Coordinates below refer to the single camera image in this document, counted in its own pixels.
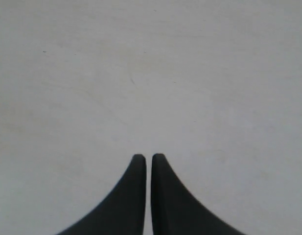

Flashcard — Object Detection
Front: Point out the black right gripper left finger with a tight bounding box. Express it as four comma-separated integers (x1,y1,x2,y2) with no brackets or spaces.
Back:
60,154,146,235

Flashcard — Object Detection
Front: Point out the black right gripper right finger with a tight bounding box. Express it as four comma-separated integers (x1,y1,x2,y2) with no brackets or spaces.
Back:
151,153,242,235

